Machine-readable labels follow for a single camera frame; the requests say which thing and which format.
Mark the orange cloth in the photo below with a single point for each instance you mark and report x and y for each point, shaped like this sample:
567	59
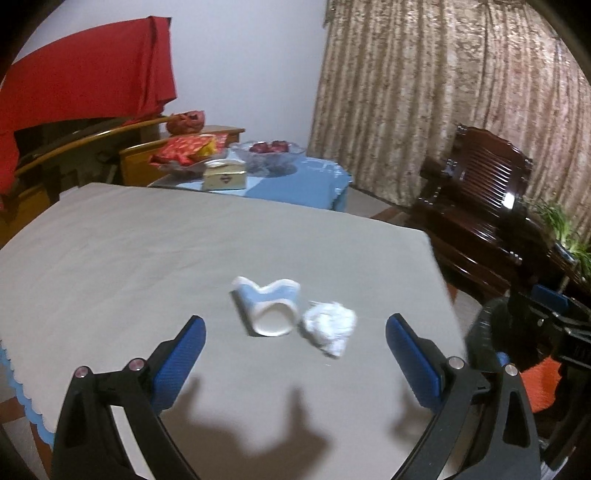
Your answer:
545	385

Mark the red snack packets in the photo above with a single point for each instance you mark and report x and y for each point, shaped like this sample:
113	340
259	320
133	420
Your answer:
184	147

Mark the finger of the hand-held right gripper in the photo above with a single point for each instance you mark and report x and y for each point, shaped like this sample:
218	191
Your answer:
575	344
551	297

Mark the grey table cloth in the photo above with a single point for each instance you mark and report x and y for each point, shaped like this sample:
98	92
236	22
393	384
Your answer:
184	249

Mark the cream gift box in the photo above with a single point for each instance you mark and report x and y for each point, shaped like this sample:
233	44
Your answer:
224	177

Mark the red plastic bag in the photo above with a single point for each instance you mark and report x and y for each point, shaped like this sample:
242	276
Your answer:
184	122

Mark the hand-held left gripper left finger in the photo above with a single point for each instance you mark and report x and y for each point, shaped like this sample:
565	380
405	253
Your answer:
182	364

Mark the small white tissue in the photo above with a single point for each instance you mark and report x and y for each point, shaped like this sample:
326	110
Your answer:
330	325

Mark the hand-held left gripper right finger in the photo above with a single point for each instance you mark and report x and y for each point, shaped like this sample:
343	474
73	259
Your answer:
411	364

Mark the light blue scalloped under cloth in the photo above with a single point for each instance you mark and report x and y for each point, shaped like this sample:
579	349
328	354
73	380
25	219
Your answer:
23	406

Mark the crushed white and blue cup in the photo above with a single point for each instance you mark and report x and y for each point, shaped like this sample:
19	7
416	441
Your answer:
277	295

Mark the dark wooden armchair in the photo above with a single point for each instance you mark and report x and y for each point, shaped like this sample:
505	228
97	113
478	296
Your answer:
480	184

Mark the red cloth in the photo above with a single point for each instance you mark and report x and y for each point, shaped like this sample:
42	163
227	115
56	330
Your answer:
83	74

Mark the beige patterned curtain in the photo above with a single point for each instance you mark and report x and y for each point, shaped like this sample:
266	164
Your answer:
415	92

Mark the dark wooden side table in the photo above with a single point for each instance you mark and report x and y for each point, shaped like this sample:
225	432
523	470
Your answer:
535	258

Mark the black-lined trash bin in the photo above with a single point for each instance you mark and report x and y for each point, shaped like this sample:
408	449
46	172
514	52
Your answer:
482	332

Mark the glass bowl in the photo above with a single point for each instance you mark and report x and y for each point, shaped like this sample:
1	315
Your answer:
268	162

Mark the green potted plant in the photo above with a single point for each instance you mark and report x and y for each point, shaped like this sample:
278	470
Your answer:
554	217

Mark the blue scalloped tablecloth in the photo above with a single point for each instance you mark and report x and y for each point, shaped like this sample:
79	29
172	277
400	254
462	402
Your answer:
295	184

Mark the red fruits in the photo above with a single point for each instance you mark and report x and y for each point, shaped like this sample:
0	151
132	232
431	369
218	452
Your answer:
268	147

